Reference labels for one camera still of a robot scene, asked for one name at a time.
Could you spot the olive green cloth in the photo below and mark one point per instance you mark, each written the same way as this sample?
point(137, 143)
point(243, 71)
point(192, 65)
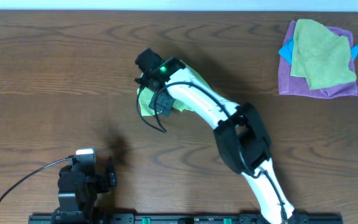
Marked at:
point(320, 56)

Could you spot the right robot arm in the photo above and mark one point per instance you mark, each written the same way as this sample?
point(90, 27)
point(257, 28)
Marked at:
point(241, 137)

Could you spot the blue cloth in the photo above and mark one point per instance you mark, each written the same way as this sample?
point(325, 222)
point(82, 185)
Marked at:
point(287, 51)

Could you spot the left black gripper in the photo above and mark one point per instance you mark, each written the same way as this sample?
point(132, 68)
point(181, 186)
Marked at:
point(103, 180)

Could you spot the bright green cloth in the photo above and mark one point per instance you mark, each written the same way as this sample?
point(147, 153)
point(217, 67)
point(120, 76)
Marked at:
point(145, 94)

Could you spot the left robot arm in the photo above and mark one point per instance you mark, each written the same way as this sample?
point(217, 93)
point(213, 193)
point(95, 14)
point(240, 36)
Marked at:
point(78, 187)

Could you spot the purple cloth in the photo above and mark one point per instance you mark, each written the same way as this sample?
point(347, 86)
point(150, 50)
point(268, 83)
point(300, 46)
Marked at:
point(289, 85)

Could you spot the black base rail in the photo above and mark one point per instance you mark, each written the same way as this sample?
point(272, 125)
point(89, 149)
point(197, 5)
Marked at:
point(248, 218)

